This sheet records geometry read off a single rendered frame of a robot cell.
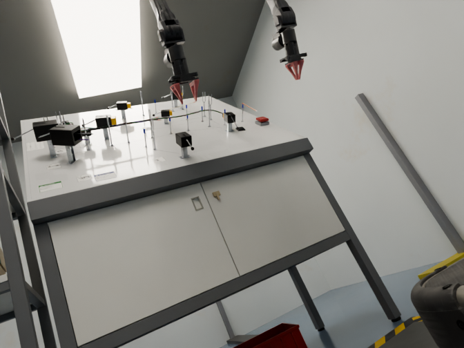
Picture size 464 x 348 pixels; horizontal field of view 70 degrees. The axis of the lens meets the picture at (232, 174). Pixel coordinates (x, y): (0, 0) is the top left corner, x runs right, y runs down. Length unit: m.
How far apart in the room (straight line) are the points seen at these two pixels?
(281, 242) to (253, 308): 2.21
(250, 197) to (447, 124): 1.34
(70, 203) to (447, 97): 1.99
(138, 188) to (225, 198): 0.34
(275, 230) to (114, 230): 0.62
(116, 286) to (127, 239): 0.16
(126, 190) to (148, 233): 0.17
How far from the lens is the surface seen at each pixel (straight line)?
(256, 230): 1.33
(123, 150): 1.52
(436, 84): 2.30
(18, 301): 1.14
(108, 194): 1.22
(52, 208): 1.21
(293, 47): 1.49
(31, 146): 1.73
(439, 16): 2.27
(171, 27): 1.30
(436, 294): 0.55
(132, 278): 1.17
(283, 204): 1.43
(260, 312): 3.55
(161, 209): 1.25
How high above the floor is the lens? 0.35
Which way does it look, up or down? 19 degrees up
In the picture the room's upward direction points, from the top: 25 degrees counter-clockwise
